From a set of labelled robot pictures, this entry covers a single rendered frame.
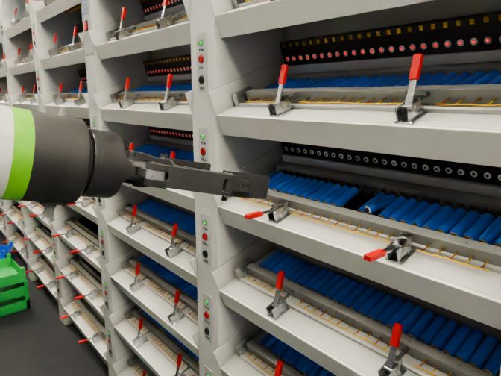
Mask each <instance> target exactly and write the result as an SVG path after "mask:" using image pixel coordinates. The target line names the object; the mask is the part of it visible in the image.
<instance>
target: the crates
mask: <svg viewBox="0 0 501 376"><path fill-rule="evenodd" d="M11 251H14V247H13V242H9V245H0V317H2V316H7V315H10V314H12V313H16V312H19V311H22V310H26V309H28V308H31V305H30V298H29V290H28V281H27V280H26V277H25V267H20V266H19V265H18V264H17V263H16V262H15V256H14V253H10V252H11Z"/></svg>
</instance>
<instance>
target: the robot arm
mask: <svg viewBox="0 0 501 376"><path fill-rule="evenodd" d="M210 168H211V164H209V163H200V162H195V161H189V160H179V159H174V158H169V159H168V154H161V153H160V158H158V157H155V156H152V155H151V154H146V153H143V152H138V151H132V150H128V151H127V154H126V148H125V143H124V141H123V139H122V138H121V137H120V136H119V135H118V134H117V133H113V132H109V131H100V130H96V129H91V128H88V127H87V125H86V123H85V122H84V120H82V119H77V118H72V117H68V115H67V114H66V108H64V107H60V109H59V110H58V113H57V114H56V115H55V114H51V113H44V112H39V111H35V110H26V109H22V108H18V107H10V106H5V105H2V104H0V200H14V201H36V202H37V203H39V204H41V205H44V207H45V209H44V212H45V213H44V217H46V218H54V209H55V207H56V206H57V205H62V206H64V207H65V205H68V204H73V203H75V202H76V201H77V200H78V199H79V198H80V197H81V196H84V197H96V198H111V197H113V196H114V195H115V194H116V193H117V192H118V191H119V190H120V188H121V185H122V183H123V182H124V183H126V184H132V186H135V187H156V188H161V189H167V188H170V189H180V190H185V191H191V192H201V193H207V194H213V195H222V197H221V200H222V201H226V200H227V198H229V197H241V198H258V199H266V198H267V194H268V185H269V181H270V177H269V176H266V175H255V174H249V173H243V172H232V171H227V170H223V172H214V171H210Z"/></svg>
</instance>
